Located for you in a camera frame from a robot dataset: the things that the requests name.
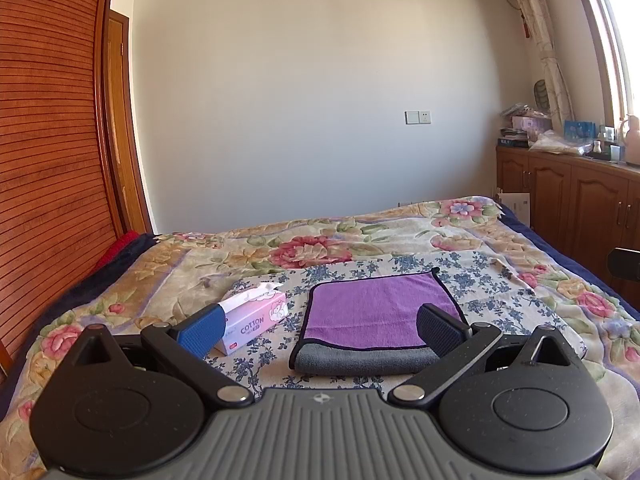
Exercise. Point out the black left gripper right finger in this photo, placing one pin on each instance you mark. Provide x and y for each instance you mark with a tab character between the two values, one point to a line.
459	348

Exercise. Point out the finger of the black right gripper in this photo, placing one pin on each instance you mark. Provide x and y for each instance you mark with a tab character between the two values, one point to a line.
624	263

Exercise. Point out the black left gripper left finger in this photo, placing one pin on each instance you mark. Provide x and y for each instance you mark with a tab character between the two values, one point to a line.
181	350

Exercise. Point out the purple and grey towel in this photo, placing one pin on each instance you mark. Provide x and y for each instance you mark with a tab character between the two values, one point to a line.
367	327

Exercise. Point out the wooden room door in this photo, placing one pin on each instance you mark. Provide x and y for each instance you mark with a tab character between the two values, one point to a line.
126	168

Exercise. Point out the blue floral white cloth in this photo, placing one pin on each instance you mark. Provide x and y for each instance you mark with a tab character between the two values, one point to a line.
485	286

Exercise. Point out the wooden sideboard cabinet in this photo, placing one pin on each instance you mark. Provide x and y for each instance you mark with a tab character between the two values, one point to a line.
582	207

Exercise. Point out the pink cotton tissue pack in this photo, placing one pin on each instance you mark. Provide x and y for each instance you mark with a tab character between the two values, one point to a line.
250	313

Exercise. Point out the floral bed blanket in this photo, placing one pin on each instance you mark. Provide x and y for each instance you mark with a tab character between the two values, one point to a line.
183	272

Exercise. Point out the white cardboard box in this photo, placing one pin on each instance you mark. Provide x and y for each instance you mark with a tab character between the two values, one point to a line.
515	205

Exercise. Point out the red blanket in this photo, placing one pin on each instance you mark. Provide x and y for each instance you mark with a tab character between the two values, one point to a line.
115	249

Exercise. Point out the white kettle jug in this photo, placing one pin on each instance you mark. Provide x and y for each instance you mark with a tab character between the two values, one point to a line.
630	135

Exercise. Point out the blue gift box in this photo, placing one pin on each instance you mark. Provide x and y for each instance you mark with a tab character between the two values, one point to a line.
580	131

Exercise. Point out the clear plastic bag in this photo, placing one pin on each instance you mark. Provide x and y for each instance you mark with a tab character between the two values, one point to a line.
552	143

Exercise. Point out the wooden slatted wardrobe door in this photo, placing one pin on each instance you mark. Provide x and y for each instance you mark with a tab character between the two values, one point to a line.
58	207

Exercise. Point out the pink box on cabinet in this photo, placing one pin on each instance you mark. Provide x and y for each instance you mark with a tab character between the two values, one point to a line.
531	123

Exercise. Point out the dark blue bed sheet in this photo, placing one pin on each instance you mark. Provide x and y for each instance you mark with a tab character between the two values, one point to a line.
88	289

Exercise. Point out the green woven fan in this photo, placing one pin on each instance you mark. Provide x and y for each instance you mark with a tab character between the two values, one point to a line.
541	96

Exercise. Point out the patterned beige curtain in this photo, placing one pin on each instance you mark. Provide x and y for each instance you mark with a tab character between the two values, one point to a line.
538	20

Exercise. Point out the white wall switch socket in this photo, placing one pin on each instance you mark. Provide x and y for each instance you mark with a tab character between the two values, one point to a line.
418	117

